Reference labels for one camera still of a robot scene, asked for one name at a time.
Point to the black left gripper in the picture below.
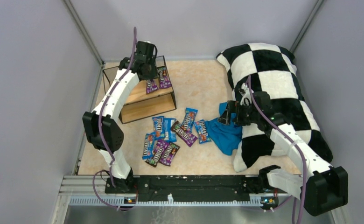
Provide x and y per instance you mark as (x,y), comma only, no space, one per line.
(149,70)

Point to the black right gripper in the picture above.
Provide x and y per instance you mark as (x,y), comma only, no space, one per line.
(233,112)

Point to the purple candy bag bottom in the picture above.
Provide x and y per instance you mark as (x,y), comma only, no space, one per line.
(169,154)

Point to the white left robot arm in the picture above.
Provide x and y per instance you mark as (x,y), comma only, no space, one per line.
(100,125)

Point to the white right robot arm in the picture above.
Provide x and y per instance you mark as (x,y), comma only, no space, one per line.
(321,187)

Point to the blue candy bag back side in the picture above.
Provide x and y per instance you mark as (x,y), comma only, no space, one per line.
(169,134)

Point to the blue candy bag left upper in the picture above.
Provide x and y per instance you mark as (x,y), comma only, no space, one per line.
(159,129)

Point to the blue candy bag leftmost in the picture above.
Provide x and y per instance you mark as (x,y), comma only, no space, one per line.
(148,146)

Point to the blue cloth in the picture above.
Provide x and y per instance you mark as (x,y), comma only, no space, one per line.
(225,137)

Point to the black white checkered pillow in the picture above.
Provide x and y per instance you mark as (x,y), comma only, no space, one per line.
(272,70)

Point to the wood and wire shelf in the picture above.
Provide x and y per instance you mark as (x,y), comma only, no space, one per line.
(127,100)

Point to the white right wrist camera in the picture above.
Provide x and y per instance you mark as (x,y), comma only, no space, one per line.
(245,93)

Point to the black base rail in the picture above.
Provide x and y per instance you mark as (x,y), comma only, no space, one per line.
(192,188)

